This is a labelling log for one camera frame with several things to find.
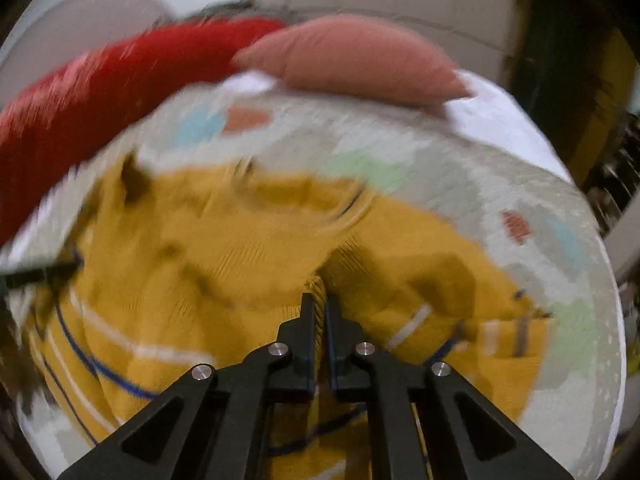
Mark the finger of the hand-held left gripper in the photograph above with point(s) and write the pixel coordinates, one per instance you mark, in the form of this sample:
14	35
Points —
35	275

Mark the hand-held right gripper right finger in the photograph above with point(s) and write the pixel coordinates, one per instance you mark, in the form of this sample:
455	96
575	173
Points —
334	355

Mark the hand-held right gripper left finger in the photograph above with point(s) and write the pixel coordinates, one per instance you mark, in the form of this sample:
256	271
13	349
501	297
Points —
307	355

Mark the yellow striped knit sweater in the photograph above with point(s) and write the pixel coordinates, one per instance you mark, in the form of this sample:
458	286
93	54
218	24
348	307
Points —
225	240

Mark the red floral blanket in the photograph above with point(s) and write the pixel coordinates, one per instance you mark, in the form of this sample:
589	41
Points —
75	110

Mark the quilted dotted bed cover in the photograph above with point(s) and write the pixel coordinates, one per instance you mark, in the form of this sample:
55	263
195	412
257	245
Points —
450	200

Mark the pink ribbed pillow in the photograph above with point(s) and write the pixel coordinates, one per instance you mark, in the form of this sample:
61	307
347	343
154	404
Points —
350	60

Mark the grey plaid cloth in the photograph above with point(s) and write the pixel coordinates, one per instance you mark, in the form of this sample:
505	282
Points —
235	10

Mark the brown wooden door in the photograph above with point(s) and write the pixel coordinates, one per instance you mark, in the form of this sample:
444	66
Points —
605	110

